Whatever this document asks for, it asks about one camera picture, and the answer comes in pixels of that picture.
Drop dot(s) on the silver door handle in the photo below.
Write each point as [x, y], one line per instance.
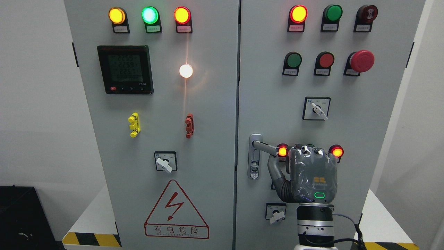
[256, 146]

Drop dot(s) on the red plastic clip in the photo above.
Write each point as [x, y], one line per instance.
[190, 127]

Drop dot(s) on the white selector switch bottom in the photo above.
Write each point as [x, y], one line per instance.
[275, 212]

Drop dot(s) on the grey cabinet door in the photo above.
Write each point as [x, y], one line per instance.
[205, 161]
[272, 105]

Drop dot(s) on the red indicator light right top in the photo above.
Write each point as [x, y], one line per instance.
[297, 19]

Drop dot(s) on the red indicator light left door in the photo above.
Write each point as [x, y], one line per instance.
[183, 18]

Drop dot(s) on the green push button upper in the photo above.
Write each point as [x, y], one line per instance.
[292, 62]

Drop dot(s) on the grey right cabinet door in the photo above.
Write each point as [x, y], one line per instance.
[272, 105]

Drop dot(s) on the red electric warning triangle sticker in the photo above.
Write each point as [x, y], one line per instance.
[174, 215]

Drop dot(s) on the white platform hazard stripes left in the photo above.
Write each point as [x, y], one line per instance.
[96, 228]

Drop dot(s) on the green lit indicator light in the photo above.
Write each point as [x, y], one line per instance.
[151, 19]

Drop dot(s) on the red lit indicator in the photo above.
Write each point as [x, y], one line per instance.
[337, 151]
[283, 152]

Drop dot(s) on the dark red buzzer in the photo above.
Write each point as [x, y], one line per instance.
[365, 16]

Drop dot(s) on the white platform hazard stripes right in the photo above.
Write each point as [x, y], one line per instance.
[379, 228]

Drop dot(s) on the yellow plastic clip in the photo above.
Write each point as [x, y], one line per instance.
[134, 124]

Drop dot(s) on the grey left cabinet door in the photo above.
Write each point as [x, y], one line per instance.
[205, 161]

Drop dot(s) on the white platform hazard stripes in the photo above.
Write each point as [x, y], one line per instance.
[379, 228]
[96, 228]

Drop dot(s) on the white selector switch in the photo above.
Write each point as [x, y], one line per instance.
[275, 212]
[316, 108]

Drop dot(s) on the green indicator light right top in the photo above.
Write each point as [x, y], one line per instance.
[331, 18]

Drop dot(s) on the black digital power meter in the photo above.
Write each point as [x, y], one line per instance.
[126, 69]

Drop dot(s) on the red lit indicator middle left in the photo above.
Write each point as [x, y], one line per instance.
[283, 152]

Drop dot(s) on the white lit indicator lamp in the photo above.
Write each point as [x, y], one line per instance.
[186, 71]

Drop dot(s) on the white selector switch left door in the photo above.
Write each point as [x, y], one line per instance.
[165, 161]

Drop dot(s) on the red push button upper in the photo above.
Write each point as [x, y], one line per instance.
[323, 64]

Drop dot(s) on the yellow indicator light top left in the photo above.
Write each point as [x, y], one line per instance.
[119, 20]

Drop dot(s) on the red emergency stop mushroom button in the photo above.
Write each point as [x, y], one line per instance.
[359, 62]

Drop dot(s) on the white selector switch right upper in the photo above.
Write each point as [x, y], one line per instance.
[316, 108]

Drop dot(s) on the red lit indicator middle right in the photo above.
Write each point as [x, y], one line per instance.
[337, 151]

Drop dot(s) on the black box lower left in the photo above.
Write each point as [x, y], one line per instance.
[23, 223]

